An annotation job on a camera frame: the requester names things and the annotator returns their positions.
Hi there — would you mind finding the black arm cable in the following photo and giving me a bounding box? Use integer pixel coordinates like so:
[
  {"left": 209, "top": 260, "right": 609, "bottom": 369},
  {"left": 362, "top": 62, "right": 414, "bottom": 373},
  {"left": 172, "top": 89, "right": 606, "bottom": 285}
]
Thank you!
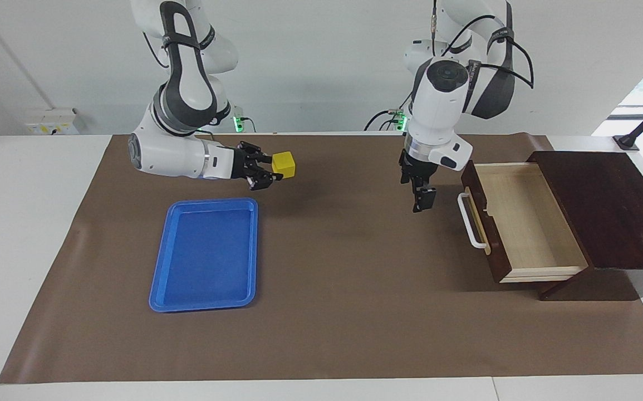
[
  {"left": 141, "top": 31, "right": 228, "bottom": 149},
  {"left": 431, "top": 0, "right": 536, "bottom": 90}
]

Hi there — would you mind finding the brown paper mat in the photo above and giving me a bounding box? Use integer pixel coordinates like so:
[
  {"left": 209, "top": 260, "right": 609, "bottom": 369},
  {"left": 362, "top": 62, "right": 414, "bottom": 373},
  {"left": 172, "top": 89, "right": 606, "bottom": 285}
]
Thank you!
[{"left": 0, "top": 133, "right": 643, "bottom": 385}]

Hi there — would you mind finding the blue plastic tray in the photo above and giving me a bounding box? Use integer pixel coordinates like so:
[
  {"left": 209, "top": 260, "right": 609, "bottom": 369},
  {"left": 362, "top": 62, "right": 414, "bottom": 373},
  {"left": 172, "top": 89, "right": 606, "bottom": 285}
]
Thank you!
[{"left": 149, "top": 198, "right": 259, "bottom": 313}]

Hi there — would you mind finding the black left base cable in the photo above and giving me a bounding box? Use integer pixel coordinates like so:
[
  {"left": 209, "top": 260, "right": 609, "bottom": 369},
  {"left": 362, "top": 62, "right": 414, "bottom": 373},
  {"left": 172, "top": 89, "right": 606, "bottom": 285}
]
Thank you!
[{"left": 363, "top": 109, "right": 408, "bottom": 132}]

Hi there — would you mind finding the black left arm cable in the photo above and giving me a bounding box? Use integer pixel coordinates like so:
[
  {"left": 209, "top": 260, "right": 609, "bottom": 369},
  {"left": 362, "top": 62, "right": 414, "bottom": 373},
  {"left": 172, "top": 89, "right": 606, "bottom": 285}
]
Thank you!
[{"left": 431, "top": 0, "right": 536, "bottom": 90}]

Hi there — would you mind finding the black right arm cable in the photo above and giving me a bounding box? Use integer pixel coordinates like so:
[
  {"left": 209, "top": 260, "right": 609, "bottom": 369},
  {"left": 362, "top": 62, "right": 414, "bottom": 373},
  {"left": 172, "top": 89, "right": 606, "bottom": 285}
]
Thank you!
[{"left": 141, "top": 31, "right": 228, "bottom": 149}]

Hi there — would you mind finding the yellow cube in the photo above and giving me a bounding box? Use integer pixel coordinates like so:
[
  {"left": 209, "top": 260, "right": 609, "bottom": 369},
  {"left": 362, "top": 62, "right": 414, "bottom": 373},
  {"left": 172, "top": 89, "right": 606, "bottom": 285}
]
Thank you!
[{"left": 271, "top": 150, "right": 297, "bottom": 179}]

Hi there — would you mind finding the wooden drawer with white handle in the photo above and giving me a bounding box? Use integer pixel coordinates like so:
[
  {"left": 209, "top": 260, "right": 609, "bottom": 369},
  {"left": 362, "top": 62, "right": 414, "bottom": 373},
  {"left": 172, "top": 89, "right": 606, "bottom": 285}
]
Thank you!
[{"left": 457, "top": 159, "right": 590, "bottom": 284}]

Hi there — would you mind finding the dark wooden drawer cabinet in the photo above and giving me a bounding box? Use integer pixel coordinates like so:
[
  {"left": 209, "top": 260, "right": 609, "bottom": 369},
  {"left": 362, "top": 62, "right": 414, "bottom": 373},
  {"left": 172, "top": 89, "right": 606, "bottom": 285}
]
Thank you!
[{"left": 526, "top": 150, "right": 643, "bottom": 302}]

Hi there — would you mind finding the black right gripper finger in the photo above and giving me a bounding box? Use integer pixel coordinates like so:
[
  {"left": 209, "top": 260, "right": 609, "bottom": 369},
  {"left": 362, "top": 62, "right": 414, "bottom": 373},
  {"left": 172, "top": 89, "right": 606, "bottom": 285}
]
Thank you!
[
  {"left": 240, "top": 140, "right": 274, "bottom": 165},
  {"left": 246, "top": 169, "right": 284, "bottom": 192}
]

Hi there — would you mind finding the white wall outlet box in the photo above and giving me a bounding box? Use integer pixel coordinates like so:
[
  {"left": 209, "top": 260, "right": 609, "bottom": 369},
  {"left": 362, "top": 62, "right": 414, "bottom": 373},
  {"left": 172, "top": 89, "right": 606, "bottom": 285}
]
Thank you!
[{"left": 24, "top": 107, "right": 80, "bottom": 136}]

